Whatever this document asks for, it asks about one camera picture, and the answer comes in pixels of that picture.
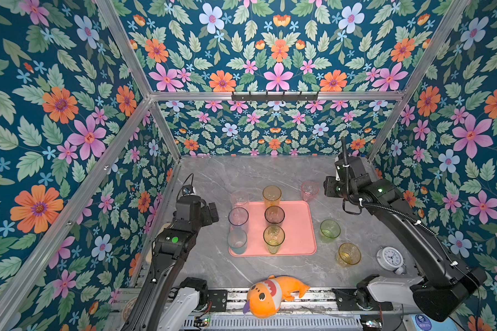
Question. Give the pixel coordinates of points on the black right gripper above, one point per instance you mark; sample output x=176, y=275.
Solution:
x=331, y=186

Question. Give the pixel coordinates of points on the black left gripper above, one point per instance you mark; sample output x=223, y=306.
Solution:
x=208, y=218

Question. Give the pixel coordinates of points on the blue transparent cup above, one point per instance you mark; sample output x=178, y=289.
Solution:
x=239, y=219

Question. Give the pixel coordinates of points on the clear transparent cup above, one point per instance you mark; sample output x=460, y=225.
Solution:
x=239, y=199

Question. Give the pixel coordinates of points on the grey smoky cup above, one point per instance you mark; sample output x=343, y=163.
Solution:
x=274, y=216

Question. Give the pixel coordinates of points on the yellow tall cup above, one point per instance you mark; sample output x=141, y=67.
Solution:
x=272, y=196

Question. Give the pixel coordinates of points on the tall light green cup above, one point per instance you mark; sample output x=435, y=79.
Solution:
x=274, y=237

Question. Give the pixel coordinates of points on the pink plastic tray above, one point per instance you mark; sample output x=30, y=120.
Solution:
x=300, y=236

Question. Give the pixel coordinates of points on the teal frosted cup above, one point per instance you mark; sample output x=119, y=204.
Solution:
x=237, y=241

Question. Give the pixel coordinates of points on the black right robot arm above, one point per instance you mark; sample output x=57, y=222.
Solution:
x=447, y=281

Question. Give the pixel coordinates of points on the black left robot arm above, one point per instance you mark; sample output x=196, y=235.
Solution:
x=170, y=251

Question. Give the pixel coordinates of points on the pink short cup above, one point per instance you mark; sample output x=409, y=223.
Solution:
x=309, y=190

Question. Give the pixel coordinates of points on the short green cup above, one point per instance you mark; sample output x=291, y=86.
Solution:
x=329, y=231

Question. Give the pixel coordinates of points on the short yellow cup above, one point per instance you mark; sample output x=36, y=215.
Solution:
x=348, y=255

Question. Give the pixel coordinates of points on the white round object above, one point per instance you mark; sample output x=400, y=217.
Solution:
x=391, y=259

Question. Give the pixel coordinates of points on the beige sponge brush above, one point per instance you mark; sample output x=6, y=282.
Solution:
x=149, y=255

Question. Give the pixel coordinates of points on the orange plush toy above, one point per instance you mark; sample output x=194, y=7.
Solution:
x=265, y=298

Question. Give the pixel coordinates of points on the roll of tape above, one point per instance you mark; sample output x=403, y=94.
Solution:
x=128, y=308

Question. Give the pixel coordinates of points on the blue white box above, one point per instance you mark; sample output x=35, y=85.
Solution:
x=421, y=322

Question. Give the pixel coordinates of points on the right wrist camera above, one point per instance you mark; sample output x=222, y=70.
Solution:
x=358, y=166

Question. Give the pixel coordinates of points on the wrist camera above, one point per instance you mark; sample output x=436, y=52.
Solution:
x=187, y=190
x=358, y=166

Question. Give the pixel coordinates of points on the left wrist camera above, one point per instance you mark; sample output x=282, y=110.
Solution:
x=187, y=190

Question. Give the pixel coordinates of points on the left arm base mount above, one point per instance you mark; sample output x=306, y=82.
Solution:
x=210, y=300

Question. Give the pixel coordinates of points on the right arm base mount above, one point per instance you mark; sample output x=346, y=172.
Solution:
x=359, y=298

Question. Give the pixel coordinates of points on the black hook rail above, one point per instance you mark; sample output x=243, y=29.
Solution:
x=274, y=96

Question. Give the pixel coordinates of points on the white vented cable duct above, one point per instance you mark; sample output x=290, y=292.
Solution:
x=291, y=322

